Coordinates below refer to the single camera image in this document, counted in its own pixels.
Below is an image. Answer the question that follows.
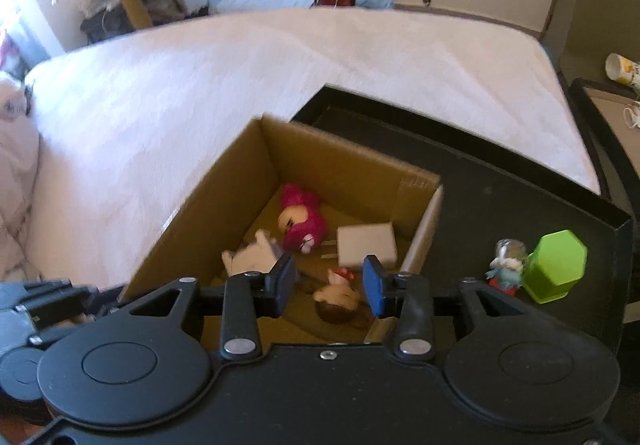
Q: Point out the cardboard box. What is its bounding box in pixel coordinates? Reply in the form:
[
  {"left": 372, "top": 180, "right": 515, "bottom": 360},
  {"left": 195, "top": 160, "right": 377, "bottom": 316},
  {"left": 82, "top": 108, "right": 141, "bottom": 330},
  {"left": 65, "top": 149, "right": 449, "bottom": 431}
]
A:
[{"left": 120, "top": 114, "right": 445, "bottom": 347}]

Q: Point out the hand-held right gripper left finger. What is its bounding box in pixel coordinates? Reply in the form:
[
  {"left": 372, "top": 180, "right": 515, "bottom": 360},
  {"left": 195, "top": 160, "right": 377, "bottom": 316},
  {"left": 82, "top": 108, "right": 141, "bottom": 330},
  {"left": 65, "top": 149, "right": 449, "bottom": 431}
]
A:
[{"left": 120, "top": 255, "right": 298, "bottom": 361}]

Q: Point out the white quilted blanket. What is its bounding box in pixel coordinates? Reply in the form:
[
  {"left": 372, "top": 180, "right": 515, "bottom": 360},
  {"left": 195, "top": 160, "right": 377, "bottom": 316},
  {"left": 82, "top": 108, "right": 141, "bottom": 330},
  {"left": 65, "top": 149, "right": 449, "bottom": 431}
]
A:
[{"left": 0, "top": 75, "right": 42, "bottom": 282}]

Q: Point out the white power adapter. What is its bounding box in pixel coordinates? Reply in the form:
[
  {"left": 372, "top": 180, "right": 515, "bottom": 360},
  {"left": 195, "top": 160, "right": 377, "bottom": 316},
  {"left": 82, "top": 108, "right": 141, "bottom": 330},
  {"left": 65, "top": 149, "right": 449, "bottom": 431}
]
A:
[{"left": 320, "top": 222, "right": 399, "bottom": 271}]

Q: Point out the white folding plug charger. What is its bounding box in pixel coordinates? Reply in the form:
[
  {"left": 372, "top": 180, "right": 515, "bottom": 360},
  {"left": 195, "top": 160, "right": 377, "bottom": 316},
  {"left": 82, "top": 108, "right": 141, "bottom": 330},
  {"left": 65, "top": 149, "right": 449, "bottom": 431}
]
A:
[{"left": 221, "top": 231, "right": 285, "bottom": 277}]

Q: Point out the black framed brown board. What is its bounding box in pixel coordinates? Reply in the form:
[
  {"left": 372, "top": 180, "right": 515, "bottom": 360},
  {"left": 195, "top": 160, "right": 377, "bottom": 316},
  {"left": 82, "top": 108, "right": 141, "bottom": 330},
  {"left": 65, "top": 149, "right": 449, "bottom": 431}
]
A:
[{"left": 569, "top": 78, "right": 640, "bottom": 217}]

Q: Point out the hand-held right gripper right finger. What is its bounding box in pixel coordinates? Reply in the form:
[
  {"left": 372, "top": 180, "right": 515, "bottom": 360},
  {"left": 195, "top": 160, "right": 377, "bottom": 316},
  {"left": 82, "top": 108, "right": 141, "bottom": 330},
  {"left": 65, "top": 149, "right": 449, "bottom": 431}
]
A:
[{"left": 362, "top": 255, "right": 536, "bottom": 361}]

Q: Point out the stack of paper cups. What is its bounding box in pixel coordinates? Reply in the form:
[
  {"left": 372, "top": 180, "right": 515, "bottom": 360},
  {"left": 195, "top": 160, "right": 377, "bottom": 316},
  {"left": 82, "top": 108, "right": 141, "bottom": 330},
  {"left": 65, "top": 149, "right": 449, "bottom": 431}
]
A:
[{"left": 605, "top": 52, "right": 640, "bottom": 87}]

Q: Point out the white bed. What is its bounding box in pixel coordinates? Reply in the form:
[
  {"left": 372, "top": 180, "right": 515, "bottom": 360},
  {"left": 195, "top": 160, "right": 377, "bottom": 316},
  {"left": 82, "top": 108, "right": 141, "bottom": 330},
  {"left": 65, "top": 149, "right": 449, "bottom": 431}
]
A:
[{"left": 22, "top": 8, "right": 601, "bottom": 292}]

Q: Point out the brown-haired doll figurine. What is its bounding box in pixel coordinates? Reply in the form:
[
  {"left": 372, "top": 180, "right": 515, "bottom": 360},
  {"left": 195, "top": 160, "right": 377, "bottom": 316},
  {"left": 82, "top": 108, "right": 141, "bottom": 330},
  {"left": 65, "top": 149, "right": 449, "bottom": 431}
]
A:
[{"left": 313, "top": 267, "right": 374, "bottom": 326}]

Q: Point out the white floor mat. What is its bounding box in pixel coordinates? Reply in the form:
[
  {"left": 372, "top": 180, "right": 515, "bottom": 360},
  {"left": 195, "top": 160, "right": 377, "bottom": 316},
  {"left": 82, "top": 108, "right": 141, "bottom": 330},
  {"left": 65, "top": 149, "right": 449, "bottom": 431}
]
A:
[{"left": 215, "top": 0, "right": 316, "bottom": 15}]

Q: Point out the green hexagonal container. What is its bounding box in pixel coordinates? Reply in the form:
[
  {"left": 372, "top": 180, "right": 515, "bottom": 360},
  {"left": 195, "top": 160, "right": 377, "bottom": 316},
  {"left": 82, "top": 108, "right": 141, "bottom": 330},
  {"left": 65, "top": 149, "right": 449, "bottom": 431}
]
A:
[{"left": 522, "top": 229, "right": 589, "bottom": 305}]

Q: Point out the small rabbit figurine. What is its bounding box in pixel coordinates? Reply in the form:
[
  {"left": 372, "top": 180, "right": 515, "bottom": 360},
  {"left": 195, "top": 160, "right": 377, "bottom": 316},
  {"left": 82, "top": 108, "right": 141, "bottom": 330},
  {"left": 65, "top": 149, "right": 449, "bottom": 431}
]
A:
[{"left": 485, "top": 239, "right": 531, "bottom": 297}]

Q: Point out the black shallow tray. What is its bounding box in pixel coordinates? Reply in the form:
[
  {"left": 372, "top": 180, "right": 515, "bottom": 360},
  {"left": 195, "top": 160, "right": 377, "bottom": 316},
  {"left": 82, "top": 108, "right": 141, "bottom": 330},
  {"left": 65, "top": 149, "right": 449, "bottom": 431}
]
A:
[{"left": 291, "top": 84, "right": 634, "bottom": 357}]

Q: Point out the pink plush toy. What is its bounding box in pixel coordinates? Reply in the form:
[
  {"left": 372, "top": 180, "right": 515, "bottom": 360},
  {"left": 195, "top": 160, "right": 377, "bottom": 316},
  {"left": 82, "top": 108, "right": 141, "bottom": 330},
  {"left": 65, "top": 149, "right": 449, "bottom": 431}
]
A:
[{"left": 278, "top": 184, "right": 329, "bottom": 255}]

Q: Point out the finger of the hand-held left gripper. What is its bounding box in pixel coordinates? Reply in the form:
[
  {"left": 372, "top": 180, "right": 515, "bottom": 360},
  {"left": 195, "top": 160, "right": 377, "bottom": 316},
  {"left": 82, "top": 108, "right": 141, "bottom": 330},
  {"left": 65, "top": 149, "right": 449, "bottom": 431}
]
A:
[{"left": 15, "top": 278, "right": 123, "bottom": 327}]

